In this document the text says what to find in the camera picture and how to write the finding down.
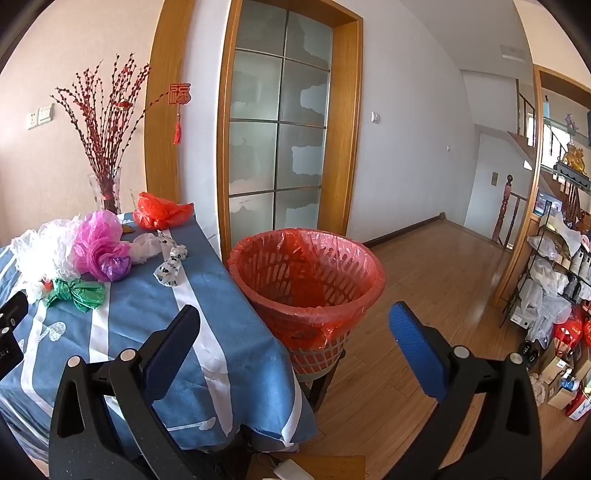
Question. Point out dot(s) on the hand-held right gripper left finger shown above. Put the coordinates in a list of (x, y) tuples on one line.
[(176, 340)]

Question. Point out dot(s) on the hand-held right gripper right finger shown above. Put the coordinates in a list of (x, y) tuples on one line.
[(414, 342)]

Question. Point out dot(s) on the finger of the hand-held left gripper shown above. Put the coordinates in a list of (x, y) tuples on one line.
[(11, 309)]

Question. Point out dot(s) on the clear plastic bag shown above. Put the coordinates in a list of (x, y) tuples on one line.
[(25, 258)]

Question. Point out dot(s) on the green plastic bag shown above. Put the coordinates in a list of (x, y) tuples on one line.
[(76, 295)]

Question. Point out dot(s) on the white black-printed plastic bag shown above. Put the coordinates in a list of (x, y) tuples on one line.
[(171, 265)]

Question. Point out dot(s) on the red plastic mesh basket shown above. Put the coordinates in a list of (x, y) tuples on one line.
[(318, 357)]

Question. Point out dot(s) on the pink plastic bag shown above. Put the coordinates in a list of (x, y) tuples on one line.
[(99, 242)]

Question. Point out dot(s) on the blue striped tablecloth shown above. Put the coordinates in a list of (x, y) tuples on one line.
[(152, 323)]

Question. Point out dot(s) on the small white plastic bag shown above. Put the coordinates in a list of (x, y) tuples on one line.
[(145, 248)]

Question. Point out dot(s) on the dark wooden stool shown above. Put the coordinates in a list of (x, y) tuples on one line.
[(323, 387)]

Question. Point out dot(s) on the large red plastic bag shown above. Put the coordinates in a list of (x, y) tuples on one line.
[(159, 212)]

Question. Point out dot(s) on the black metal storage rack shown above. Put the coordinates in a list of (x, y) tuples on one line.
[(540, 277)]

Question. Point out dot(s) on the brown board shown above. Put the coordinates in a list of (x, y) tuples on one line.
[(332, 467)]

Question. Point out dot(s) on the clear glass vase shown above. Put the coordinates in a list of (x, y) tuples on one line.
[(107, 194)]

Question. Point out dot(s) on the red gift bag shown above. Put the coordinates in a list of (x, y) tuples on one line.
[(570, 334)]

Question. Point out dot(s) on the red berry branches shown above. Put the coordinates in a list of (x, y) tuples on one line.
[(104, 120)]

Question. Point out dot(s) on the small red lantern ornament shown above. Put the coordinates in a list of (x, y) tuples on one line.
[(123, 105)]

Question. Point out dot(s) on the frosted glass door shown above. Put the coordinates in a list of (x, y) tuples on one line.
[(277, 124)]

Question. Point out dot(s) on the golden figurine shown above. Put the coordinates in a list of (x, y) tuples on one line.
[(577, 159)]

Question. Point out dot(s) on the red tasselled hanging ornament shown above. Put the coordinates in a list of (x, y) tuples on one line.
[(180, 93)]

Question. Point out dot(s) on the purple glass figurine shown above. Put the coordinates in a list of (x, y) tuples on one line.
[(571, 123)]

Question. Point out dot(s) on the ceiling air vent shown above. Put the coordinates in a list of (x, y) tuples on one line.
[(512, 51)]

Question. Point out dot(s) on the wooden partition frame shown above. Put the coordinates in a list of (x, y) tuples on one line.
[(512, 258)]

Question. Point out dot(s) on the wooden stair newel post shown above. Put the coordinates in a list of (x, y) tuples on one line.
[(503, 212)]

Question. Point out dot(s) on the white wall socket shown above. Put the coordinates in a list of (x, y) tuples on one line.
[(32, 121)]

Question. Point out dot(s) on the white wall switch panel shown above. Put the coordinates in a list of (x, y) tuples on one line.
[(45, 114)]

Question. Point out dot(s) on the wooden door frame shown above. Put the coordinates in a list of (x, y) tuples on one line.
[(344, 138)]

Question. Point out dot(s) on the wooden doorway frame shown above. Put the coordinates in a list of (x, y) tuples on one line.
[(159, 115)]

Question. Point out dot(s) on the small white light switch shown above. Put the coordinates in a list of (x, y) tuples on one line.
[(376, 117)]

